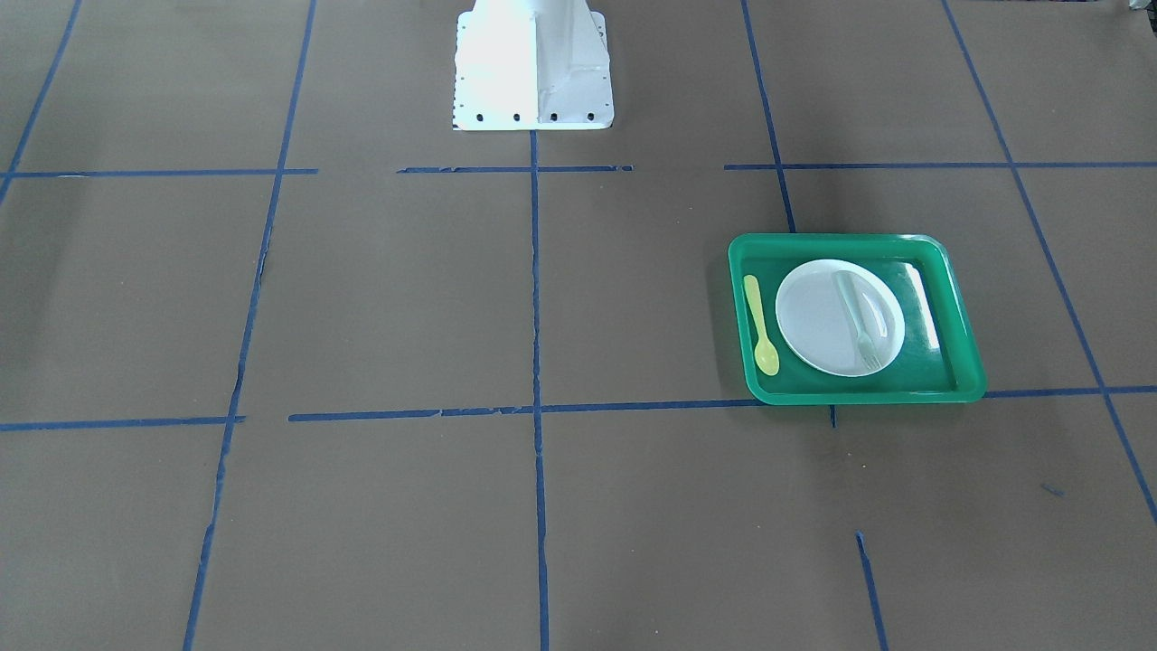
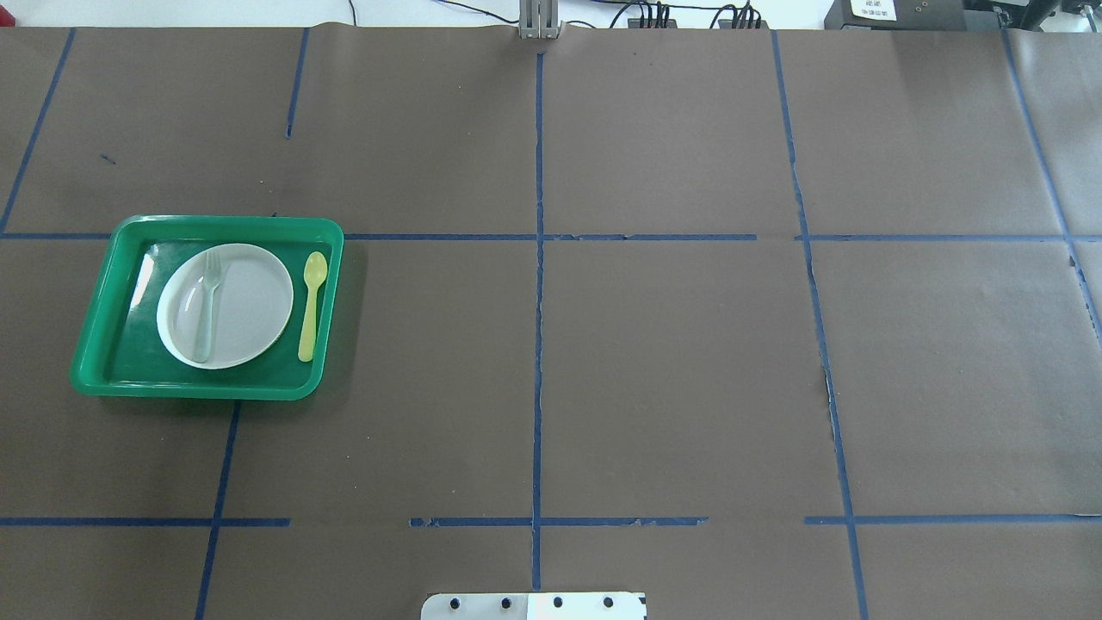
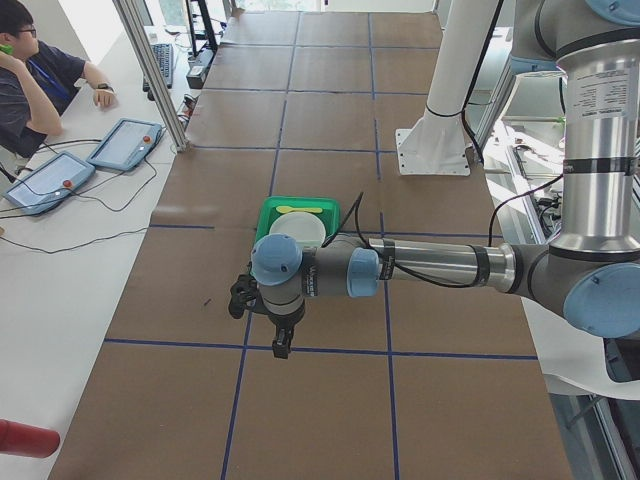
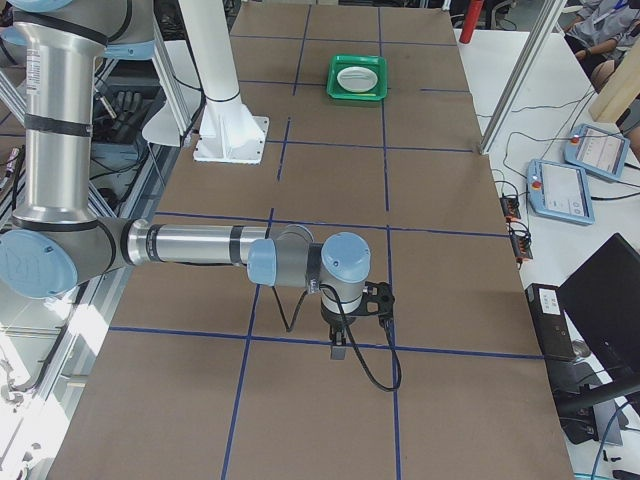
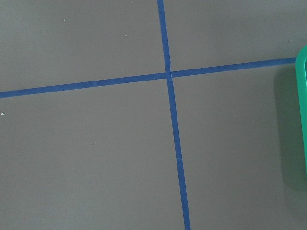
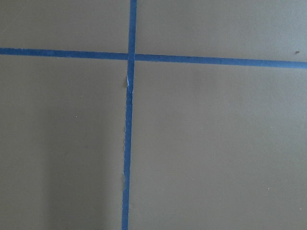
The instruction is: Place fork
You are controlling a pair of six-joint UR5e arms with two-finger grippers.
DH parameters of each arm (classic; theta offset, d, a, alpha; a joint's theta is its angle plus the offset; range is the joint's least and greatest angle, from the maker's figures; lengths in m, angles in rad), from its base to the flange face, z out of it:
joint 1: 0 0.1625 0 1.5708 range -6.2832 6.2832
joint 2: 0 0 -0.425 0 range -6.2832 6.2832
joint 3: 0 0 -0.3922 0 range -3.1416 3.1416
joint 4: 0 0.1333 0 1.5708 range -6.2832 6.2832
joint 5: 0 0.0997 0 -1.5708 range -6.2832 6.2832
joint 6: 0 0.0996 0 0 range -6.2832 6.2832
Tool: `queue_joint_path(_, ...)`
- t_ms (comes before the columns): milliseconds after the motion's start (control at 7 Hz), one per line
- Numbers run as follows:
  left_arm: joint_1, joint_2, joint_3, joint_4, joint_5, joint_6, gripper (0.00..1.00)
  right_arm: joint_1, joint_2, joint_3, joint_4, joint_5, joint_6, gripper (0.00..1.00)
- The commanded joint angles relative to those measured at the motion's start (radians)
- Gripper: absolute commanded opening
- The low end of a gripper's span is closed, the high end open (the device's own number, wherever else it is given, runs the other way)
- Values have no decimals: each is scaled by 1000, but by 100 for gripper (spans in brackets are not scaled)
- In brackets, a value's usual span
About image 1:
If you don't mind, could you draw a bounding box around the clear plastic fork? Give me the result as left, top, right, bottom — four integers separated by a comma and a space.
835, 271, 883, 373

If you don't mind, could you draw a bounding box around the yellow plastic spoon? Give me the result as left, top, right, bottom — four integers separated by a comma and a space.
743, 275, 780, 376

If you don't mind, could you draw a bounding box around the green plastic tray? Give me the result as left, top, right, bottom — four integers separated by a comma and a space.
728, 234, 987, 405

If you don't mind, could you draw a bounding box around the white round plate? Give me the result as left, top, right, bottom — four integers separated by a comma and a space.
776, 259, 908, 378

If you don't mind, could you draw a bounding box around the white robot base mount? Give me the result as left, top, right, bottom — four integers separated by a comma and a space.
452, 1, 616, 132

